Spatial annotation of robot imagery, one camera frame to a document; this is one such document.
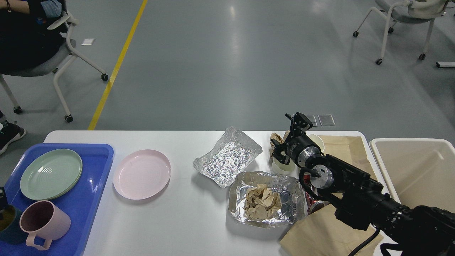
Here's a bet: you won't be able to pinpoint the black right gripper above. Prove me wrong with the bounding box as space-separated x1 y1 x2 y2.
270 112 321 167

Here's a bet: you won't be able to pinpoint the dark teal mug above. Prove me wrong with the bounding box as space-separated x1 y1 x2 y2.
0 204 28 245

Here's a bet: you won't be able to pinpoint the pink plate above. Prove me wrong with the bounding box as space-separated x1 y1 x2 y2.
113 149 172 200

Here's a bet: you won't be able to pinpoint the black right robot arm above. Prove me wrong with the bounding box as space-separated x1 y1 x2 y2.
271 112 455 256

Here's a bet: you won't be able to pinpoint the small crumpled brown paper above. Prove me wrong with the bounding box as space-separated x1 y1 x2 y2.
269 130 290 157

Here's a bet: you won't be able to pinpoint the white paper cup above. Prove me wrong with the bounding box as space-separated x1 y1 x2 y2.
271 158 296 176
307 134 325 152

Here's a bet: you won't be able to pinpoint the silver floor outlet plates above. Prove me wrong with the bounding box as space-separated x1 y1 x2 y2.
306 114 336 127

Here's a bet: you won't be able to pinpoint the pink mug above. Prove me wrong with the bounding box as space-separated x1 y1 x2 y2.
19 200 71 251

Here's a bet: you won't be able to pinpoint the green plate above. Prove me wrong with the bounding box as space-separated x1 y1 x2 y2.
20 149 83 201

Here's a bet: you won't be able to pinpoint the foil tray with paper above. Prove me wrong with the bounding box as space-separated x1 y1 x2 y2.
228 171 307 228

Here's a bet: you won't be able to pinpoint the empty crumpled foil tray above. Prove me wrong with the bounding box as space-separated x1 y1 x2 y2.
193 127 263 188

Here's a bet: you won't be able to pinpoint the crushed red soda can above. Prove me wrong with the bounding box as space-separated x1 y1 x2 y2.
304 174 325 214

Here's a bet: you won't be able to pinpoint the crumpled brown paper ball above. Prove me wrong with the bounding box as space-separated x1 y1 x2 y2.
244 183 282 221

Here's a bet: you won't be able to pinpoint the blue plastic tray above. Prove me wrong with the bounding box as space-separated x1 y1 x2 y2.
0 144 114 256

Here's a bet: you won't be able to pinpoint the brown paper bag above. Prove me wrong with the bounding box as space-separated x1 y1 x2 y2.
279 135 377 256

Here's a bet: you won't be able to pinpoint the beige plastic bin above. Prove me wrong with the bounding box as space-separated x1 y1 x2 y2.
369 138 455 213

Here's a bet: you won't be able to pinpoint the grey office chair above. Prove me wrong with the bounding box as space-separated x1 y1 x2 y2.
5 9 109 123

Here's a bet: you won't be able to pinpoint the person in black clothes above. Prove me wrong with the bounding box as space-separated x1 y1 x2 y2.
0 0 68 155

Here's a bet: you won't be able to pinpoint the white object at right edge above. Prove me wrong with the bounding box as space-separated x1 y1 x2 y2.
435 61 455 68

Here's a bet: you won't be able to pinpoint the grey chair in background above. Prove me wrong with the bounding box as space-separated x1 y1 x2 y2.
363 0 450 65

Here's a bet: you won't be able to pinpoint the white floor tag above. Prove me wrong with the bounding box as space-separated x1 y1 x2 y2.
81 38 95 46

